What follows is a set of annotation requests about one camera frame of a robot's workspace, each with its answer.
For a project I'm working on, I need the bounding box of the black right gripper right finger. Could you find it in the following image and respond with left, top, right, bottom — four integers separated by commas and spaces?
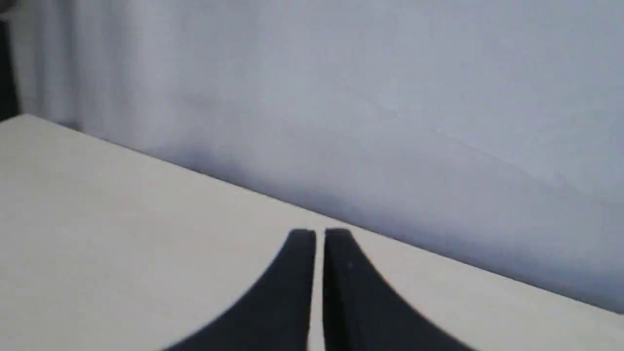
323, 228, 469, 351

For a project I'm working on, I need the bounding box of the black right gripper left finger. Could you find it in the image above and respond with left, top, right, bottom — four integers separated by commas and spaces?
169, 229, 316, 351

